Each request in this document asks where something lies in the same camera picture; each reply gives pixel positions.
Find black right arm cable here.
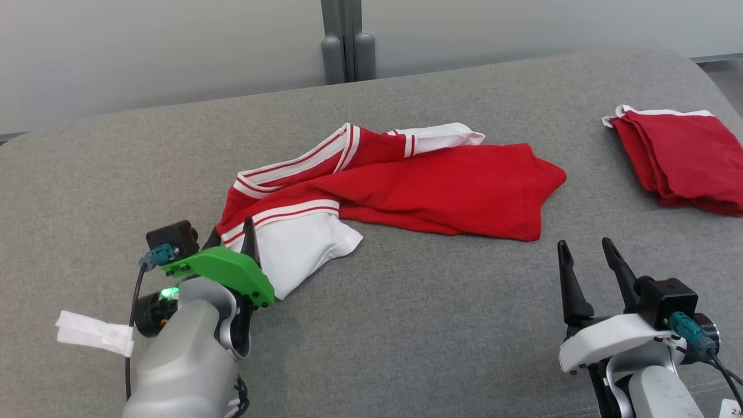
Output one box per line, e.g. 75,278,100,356
704,349,743,414

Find red jersey with white sleeves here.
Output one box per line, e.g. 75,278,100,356
215,122,568,301

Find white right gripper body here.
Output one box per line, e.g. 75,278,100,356
558,313,675,375

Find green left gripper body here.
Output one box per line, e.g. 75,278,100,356
161,246,276,309

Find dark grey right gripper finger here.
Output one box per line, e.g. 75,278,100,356
557,240,595,326
601,237,639,312

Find red shorts with white trim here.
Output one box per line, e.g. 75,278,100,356
601,104,743,218

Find teal left camera connector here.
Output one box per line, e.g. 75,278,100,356
138,243,177,272

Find white paper tag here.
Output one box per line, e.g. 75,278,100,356
55,309,135,358

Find teal camera connector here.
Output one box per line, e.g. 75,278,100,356
667,311,718,361
138,243,177,272

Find grey partition post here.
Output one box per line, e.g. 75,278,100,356
320,0,377,86

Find teal right camera connector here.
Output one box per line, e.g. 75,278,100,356
667,311,718,361

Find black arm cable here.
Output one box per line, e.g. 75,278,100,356
704,349,743,414
124,263,150,402

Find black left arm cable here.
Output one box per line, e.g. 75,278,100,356
124,263,150,402

